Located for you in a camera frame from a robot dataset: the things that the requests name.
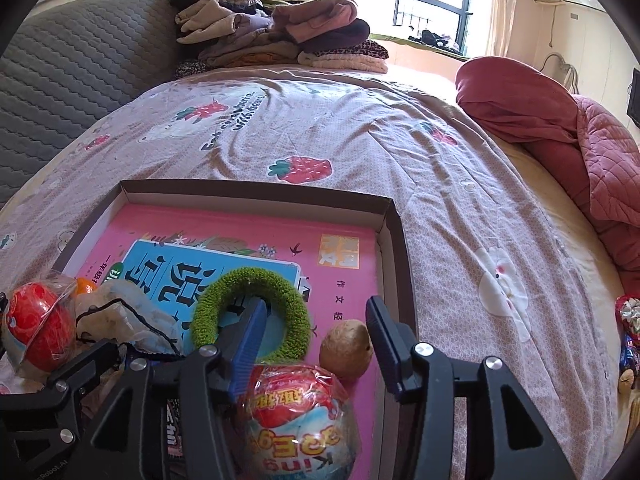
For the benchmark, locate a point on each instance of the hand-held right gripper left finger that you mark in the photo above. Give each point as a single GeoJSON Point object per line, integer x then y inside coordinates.
{"type": "Point", "coordinates": [247, 350]}

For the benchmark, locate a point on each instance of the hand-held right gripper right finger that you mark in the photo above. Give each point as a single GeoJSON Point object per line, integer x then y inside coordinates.
{"type": "Point", "coordinates": [386, 345]}

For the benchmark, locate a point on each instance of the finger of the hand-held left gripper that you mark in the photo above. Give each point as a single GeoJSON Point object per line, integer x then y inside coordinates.
{"type": "Point", "coordinates": [75, 375]}

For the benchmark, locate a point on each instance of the walnut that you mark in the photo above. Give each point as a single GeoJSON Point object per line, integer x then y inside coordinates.
{"type": "Point", "coordinates": [345, 347]}

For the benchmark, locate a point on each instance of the toy egg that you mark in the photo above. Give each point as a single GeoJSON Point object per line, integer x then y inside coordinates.
{"type": "Point", "coordinates": [35, 325]}
{"type": "Point", "coordinates": [295, 425]}

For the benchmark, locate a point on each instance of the orange tangerine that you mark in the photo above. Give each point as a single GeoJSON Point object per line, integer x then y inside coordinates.
{"type": "Point", "coordinates": [86, 286]}

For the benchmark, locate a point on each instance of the dark blue cookie packet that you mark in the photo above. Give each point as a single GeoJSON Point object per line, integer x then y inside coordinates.
{"type": "Point", "coordinates": [172, 430]}

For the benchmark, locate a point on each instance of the shallow brown cardboard box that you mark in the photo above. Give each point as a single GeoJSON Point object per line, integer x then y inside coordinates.
{"type": "Point", "coordinates": [250, 192]}

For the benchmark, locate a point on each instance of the pink and blue book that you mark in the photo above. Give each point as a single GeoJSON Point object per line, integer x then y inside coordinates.
{"type": "Point", "coordinates": [225, 230]}

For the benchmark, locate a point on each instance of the beige bed sheet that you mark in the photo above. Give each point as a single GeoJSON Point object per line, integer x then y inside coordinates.
{"type": "Point", "coordinates": [550, 200]}

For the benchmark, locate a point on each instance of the colourful snack packet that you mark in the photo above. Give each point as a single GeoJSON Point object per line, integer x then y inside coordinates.
{"type": "Point", "coordinates": [630, 310]}

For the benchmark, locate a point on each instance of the yellow snack packet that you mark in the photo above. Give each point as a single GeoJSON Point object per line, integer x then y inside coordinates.
{"type": "Point", "coordinates": [634, 415]}

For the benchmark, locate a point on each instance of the pink quilted duvet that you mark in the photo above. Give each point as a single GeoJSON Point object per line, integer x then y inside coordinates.
{"type": "Point", "coordinates": [510, 100]}

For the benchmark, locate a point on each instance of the green window seat cushion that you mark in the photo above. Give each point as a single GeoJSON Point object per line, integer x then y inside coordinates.
{"type": "Point", "coordinates": [395, 42]}

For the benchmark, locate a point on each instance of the grey quilted headboard cover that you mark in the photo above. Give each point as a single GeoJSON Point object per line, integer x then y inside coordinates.
{"type": "Point", "coordinates": [75, 70]}

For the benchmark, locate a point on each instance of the dark clothes on sill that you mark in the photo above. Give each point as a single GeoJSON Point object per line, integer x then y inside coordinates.
{"type": "Point", "coordinates": [435, 40]}

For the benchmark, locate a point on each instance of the pile of folded clothes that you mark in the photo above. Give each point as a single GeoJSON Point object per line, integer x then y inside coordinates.
{"type": "Point", "coordinates": [280, 40]}

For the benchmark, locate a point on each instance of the black flat television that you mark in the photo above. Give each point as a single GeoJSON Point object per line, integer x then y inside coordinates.
{"type": "Point", "coordinates": [635, 97]}

